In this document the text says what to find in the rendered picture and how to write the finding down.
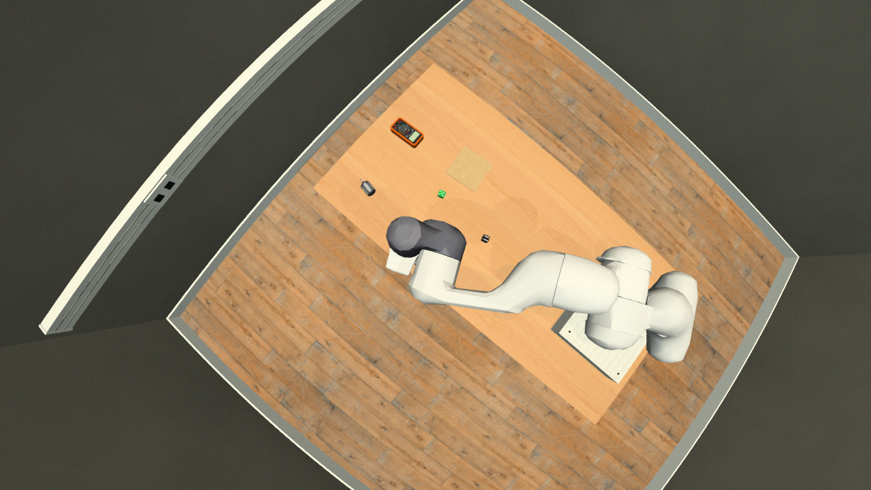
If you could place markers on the orange digital multimeter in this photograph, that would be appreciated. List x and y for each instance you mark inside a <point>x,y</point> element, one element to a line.
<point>407,132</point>

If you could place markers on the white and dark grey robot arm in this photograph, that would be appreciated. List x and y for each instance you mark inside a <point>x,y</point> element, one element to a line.
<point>616,316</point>

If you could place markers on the tan textured mat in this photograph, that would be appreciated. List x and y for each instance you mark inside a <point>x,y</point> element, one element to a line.
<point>469,168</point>

